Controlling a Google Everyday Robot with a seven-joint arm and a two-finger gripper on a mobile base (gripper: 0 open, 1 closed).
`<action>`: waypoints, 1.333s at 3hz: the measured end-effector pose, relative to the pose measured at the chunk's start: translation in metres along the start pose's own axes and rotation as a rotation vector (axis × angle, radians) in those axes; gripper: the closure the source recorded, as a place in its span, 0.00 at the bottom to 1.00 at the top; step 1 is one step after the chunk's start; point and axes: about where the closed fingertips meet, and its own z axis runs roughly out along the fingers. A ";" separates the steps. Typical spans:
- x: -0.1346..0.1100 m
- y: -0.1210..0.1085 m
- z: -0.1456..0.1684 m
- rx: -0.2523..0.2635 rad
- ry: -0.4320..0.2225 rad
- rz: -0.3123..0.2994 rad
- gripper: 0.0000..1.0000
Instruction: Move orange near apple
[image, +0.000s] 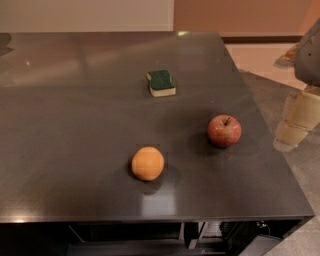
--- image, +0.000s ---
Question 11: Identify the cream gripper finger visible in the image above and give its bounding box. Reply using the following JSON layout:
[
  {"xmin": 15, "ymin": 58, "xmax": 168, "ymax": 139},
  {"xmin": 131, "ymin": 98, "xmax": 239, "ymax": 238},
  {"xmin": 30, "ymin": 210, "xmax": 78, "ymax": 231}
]
[{"xmin": 273, "ymin": 87, "xmax": 320, "ymax": 152}]

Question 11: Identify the orange fruit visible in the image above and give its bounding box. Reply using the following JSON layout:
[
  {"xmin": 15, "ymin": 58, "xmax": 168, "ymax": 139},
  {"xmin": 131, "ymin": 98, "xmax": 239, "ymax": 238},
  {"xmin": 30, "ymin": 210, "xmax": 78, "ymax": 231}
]
[{"xmin": 131, "ymin": 147, "xmax": 164, "ymax": 181}]

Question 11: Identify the red apple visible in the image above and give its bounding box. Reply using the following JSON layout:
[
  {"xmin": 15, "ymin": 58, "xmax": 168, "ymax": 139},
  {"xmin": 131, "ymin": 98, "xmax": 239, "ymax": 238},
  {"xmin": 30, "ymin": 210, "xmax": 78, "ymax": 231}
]
[{"xmin": 207, "ymin": 115, "xmax": 242, "ymax": 148}]

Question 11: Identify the green yellow sponge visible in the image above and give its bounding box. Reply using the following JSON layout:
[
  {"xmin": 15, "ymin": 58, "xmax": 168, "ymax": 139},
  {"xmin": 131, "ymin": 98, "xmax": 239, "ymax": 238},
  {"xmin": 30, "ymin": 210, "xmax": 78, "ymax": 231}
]
[{"xmin": 146, "ymin": 70, "xmax": 176, "ymax": 97}]

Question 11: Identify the dark cabinet under counter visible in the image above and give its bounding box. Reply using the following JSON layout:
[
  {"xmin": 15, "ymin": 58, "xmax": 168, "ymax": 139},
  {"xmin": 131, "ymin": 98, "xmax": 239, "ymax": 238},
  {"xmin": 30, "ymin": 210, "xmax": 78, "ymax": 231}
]
[{"xmin": 0, "ymin": 217, "xmax": 310, "ymax": 256}]

